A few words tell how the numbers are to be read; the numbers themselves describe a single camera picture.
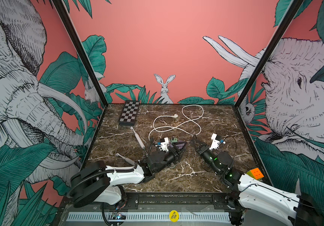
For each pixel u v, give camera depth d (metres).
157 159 0.57
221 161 0.55
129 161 0.90
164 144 0.73
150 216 0.70
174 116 1.11
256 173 0.80
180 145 0.69
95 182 0.42
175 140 0.91
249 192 0.52
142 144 0.97
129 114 1.10
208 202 0.75
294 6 0.69
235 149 0.95
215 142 0.68
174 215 0.70
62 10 0.70
